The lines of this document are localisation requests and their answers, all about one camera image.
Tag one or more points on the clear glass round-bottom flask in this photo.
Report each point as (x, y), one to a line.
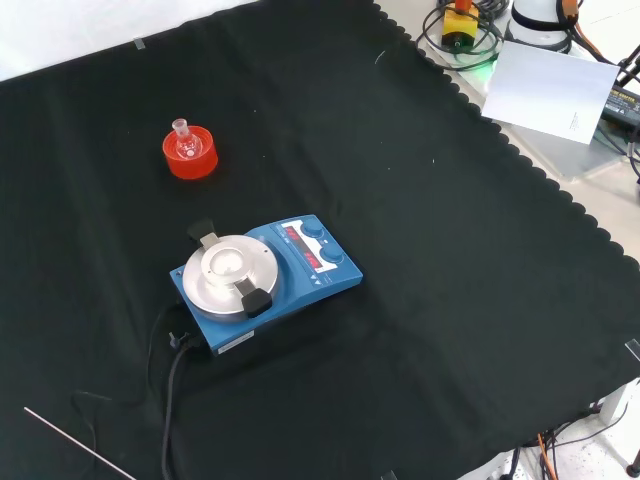
(186, 145)

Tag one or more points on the heater with blue base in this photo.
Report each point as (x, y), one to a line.
(280, 305)

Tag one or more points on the black scalloped bench cloth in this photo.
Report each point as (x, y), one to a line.
(400, 250)

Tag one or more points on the yellow stop button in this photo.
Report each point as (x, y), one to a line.
(457, 25)

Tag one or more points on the grey tape piece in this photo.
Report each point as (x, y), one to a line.
(633, 349)
(140, 44)

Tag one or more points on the pale board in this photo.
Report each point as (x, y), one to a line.
(545, 90)

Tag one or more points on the thin glass rod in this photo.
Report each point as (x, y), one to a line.
(75, 440)

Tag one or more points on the black power adapter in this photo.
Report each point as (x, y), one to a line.
(622, 105)

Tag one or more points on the white bench leg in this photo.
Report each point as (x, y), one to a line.
(617, 402)

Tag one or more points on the black tripod leg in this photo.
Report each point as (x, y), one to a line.
(631, 64)

